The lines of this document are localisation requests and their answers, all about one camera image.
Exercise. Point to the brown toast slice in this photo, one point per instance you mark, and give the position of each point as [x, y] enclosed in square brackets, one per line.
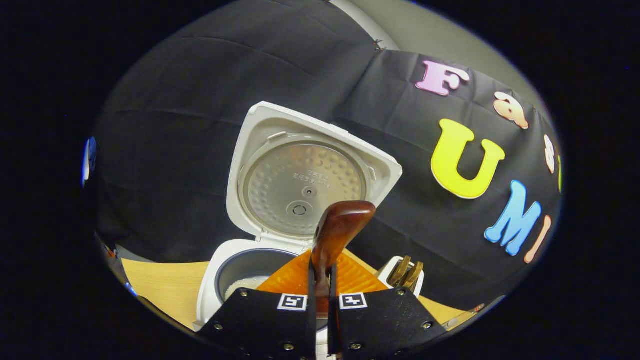
[415, 275]
[399, 270]

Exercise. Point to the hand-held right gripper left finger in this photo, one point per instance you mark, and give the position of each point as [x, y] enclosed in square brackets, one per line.
[312, 330]

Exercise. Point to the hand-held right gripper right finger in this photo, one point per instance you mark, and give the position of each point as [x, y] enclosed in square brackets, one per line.
[333, 330]

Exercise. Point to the white rice cooker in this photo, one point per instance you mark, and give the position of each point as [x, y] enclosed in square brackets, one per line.
[310, 185]

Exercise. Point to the black backdrop cloth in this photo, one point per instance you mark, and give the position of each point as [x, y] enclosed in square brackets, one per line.
[175, 150]

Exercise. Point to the brown wooden spoon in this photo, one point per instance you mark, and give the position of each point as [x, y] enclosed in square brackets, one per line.
[345, 222]

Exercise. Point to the white toaster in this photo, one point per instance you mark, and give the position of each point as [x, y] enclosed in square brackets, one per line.
[384, 274]

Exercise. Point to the white rice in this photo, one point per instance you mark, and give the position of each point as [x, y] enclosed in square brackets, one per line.
[245, 287]

